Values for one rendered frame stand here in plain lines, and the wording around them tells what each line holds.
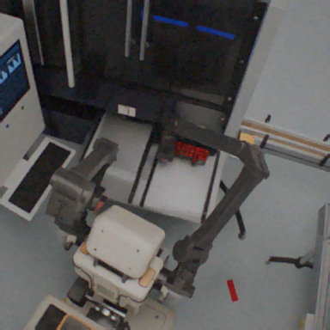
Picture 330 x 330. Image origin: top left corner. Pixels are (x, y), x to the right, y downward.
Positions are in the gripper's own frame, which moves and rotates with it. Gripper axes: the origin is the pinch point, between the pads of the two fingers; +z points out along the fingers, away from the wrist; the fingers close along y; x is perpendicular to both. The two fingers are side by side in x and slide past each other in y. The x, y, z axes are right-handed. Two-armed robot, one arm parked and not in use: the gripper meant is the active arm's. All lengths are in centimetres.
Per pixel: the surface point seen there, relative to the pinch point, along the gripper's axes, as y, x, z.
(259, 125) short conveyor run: 38, -46, 9
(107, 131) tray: 19.9, 30.4, 14.9
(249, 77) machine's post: 19, -27, -41
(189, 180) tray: 0.6, -13.6, 14.4
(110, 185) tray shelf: -9.3, 22.2, 15.2
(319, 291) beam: -36, -99, 47
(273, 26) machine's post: 18, -28, -69
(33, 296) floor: -55, 67, 104
